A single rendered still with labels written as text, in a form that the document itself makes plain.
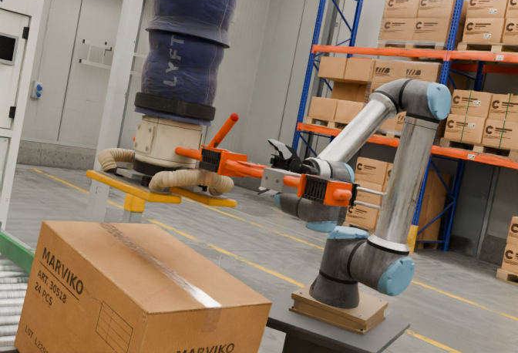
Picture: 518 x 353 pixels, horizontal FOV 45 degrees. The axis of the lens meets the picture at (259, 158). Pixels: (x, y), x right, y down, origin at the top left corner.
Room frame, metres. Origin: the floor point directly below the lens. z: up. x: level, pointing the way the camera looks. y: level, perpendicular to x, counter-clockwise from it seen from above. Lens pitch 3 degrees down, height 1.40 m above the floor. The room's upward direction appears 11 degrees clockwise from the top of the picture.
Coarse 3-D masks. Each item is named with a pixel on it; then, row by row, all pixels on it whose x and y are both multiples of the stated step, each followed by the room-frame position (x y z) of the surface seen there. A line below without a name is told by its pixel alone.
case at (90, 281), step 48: (48, 240) 1.77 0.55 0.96; (96, 240) 1.76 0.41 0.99; (144, 240) 1.88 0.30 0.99; (48, 288) 1.74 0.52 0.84; (96, 288) 1.55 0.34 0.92; (144, 288) 1.51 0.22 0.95; (192, 288) 1.60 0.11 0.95; (240, 288) 1.70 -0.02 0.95; (48, 336) 1.70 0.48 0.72; (96, 336) 1.53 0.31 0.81; (144, 336) 1.39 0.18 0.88; (192, 336) 1.49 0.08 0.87; (240, 336) 1.61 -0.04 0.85
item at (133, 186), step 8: (120, 168) 1.73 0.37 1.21; (88, 176) 1.77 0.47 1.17; (96, 176) 1.73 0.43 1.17; (104, 176) 1.71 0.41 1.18; (112, 176) 1.70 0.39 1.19; (120, 176) 1.72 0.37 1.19; (144, 176) 1.63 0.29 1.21; (112, 184) 1.67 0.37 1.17; (120, 184) 1.64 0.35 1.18; (128, 184) 1.63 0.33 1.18; (136, 184) 1.63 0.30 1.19; (144, 184) 1.63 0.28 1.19; (128, 192) 1.61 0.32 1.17; (136, 192) 1.58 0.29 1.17; (144, 192) 1.56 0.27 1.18; (152, 192) 1.57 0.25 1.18; (160, 192) 1.58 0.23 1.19; (168, 192) 1.60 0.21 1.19; (152, 200) 1.54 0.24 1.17; (160, 200) 1.56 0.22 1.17; (168, 200) 1.57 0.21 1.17; (176, 200) 1.59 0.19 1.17
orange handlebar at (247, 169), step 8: (176, 152) 1.67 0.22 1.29; (184, 152) 1.64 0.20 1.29; (192, 152) 1.62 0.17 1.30; (200, 152) 1.67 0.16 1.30; (232, 168) 1.50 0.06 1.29; (240, 168) 1.48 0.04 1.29; (248, 168) 1.46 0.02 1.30; (256, 168) 1.44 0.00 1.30; (248, 176) 1.46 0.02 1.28; (256, 176) 1.45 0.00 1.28; (288, 176) 1.37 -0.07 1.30; (288, 184) 1.36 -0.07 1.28; (296, 184) 1.34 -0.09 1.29; (336, 192) 1.27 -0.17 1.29; (344, 192) 1.27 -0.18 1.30
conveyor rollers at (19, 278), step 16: (0, 256) 2.99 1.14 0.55; (0, 272) 2.73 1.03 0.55; (16, 272) 2.78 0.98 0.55; (0, 288) 2.54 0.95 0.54; (16, 288) 2.59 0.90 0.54; (0, 304) 2.37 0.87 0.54; (16, 304) 2.41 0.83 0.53; (0, 320) 2.19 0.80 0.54; (16, 320) 2.23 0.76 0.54; (0, 336) 2.10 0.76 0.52
